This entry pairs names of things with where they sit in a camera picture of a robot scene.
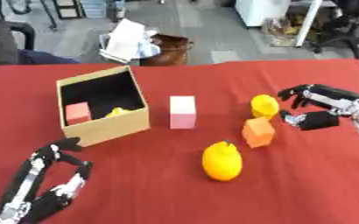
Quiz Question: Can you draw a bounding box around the white table leg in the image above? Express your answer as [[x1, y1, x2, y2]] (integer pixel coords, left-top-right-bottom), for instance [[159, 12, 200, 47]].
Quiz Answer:
[[294, 0, 324, 48]]

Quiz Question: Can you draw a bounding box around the orange toy fruit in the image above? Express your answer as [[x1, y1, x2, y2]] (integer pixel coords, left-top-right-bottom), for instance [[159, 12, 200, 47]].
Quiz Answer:
[[201, 140, 244, 182]]

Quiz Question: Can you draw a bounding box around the yellow cup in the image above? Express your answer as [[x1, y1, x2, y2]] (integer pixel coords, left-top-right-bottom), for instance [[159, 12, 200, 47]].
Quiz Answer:
[[250, 94, 281, 121]]

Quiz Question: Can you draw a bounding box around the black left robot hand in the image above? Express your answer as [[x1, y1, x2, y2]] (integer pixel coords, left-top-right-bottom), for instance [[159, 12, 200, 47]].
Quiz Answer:
[[0, 136, 95, 224]]

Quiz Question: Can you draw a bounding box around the white folded chair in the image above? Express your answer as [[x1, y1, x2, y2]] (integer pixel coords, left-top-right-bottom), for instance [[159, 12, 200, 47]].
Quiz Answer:
[[98, 17, 163, 65]]

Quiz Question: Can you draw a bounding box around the red block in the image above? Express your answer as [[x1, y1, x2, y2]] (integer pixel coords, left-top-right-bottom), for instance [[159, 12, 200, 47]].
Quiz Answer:
[[64, 101, 94, 126]]

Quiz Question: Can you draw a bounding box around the white cabinet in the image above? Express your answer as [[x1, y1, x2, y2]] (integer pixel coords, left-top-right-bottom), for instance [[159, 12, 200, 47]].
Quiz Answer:
[[233, 0, 293, 28]]

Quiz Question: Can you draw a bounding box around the cardboard box with items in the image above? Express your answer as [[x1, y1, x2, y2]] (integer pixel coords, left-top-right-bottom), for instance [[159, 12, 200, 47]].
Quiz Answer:
[[260, 17, 312, 48]]

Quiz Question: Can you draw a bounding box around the brown bag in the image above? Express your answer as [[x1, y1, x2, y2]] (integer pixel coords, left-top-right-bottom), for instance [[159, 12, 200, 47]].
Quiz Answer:
[[137, 33, 195, 67]]

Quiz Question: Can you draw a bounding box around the black office chair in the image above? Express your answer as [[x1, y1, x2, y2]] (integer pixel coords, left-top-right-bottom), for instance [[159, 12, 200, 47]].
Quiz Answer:
[[309, 0, 359, 60]]

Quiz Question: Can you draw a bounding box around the small yellow toy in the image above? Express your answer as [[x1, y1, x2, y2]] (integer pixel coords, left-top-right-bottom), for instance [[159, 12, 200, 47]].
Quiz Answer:
[[104, 107, 136, 119]]

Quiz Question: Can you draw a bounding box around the pink rectangular block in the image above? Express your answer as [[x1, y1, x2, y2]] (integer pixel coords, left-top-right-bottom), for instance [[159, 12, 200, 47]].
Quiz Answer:
[[167, 94, 198, 130]]

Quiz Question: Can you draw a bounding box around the black shelf stand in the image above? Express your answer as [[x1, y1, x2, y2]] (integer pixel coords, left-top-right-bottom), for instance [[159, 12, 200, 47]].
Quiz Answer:
[[52, 0, 85, 20]]

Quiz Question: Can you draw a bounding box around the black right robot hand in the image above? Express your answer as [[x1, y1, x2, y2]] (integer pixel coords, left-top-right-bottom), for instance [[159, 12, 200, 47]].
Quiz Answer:
[[276, 83, 359, 131]]

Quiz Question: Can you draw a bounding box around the orange cube block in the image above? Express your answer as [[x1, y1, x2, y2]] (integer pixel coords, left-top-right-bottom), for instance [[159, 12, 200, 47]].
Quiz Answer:
[[241, 116, 277, 149]]

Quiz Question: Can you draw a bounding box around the tan cardboard box black inside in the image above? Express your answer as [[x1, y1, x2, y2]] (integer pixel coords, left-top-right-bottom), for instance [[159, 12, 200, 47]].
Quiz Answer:
[[55, 65, 152, 148]]

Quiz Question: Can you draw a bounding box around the person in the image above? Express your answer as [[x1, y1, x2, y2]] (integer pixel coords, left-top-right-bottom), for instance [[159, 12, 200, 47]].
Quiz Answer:
[[0, 8, 81, 66]]

